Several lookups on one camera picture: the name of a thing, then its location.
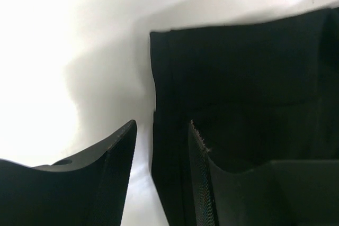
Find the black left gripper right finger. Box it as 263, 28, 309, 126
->
188, 123, 338, 225

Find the black skirt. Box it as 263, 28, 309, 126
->
150, 8, 338, 225

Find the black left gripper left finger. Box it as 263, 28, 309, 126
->
1, 120, 137, 225

